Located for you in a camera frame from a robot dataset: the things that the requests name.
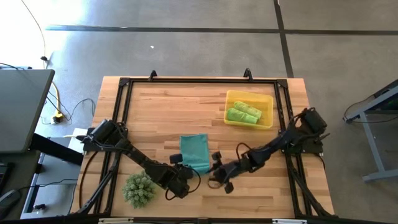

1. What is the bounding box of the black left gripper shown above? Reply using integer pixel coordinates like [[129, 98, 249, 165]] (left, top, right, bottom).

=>
[[167, 153, 195, 191]]

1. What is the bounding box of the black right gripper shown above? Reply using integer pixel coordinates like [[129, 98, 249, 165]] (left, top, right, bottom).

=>
[[211, 151, 246, 186]]

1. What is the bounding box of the teal microfiber towel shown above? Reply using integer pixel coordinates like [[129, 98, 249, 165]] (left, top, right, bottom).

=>
[[179, 133, 211, 175]]

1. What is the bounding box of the lime green microfiber towel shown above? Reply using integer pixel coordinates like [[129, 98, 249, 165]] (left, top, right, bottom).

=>
[[226, 107, 259, 125], [233, 100, 263, 119]]

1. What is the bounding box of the yellow plastic basket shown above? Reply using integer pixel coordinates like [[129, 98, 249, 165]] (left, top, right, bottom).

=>
[[223, 89, 274, 130]]

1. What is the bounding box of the artificial green plant ball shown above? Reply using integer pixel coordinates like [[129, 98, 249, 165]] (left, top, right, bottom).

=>
[[121, 170, 157, 209]]

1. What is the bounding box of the black desk foot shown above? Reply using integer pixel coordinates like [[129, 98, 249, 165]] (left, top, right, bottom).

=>
[[29, 133, 85, 166]]

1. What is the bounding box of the white floor platform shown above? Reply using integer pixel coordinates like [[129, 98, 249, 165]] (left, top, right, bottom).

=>
[[20, 127, 88, 219]]

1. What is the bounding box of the grey desk top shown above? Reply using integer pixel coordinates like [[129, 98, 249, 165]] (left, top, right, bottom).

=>
[[0, 68, 56, 155]]

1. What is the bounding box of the grey handheld device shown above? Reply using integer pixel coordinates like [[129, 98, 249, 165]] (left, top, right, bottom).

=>
[[0, 189, 21, 220]]

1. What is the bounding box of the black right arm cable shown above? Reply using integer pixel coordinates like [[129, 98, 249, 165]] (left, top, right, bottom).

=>
[[206, 107, 317, 190]]

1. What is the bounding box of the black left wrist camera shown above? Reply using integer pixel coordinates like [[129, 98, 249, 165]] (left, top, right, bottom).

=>
[[174, 185, 191, 200]]

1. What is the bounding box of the black aluminium table frame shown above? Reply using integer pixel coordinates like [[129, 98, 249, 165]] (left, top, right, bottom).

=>
[[68, 76, 340, 224]]

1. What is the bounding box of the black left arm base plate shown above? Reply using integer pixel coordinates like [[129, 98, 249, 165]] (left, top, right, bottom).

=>
[[82, 127, 127, 153]]

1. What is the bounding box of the silver metal bracket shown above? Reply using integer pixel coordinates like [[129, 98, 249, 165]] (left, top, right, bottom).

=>
[[98, 217, 134, 224], [272, 218, 308, 224]]

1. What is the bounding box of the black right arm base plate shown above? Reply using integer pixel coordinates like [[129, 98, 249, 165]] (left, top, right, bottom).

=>
[[279, 130, 324, 156]]

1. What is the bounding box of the yellow power cable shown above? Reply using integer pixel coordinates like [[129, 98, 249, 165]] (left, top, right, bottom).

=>
[[51, 81, 66, 123]]

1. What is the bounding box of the black device cable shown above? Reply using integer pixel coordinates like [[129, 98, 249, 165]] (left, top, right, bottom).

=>
[[15, 179, 78, 191]]

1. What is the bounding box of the black cable loop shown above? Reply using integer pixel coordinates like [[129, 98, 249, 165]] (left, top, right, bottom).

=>
[[343, 93, 398, 133]]

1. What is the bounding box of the grey metal table frame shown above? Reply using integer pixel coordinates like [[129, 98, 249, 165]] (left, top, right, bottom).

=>
[[343, 79, 398, 184]]

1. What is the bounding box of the black desk cable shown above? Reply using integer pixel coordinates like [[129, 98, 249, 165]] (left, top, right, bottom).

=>
[[0, 62, 34, 71]]

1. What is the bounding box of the thin white cable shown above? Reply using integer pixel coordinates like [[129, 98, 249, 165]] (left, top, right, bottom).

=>
[[21, 0, 47, 58]]

